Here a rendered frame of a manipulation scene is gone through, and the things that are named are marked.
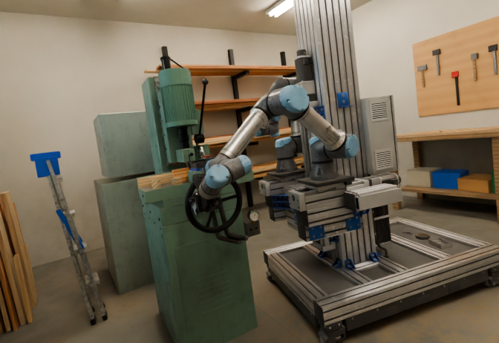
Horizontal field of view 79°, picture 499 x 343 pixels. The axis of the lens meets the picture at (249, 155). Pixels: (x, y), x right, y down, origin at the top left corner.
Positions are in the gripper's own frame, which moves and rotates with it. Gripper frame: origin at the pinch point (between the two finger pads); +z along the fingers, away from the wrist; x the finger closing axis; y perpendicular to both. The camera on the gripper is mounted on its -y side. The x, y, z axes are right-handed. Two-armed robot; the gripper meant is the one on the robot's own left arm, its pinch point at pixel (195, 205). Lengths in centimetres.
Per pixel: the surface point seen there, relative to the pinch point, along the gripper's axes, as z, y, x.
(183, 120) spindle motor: 8, -50, 10
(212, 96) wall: 201, -217, 136
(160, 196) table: 19.0, -14.3, -9.6
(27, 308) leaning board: 151, -2, -88
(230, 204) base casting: 25.0, -3.6, 27.0
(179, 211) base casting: 23.6, -6.2, -1.3
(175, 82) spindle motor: -2, -68, 9
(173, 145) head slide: 29, -47, 7
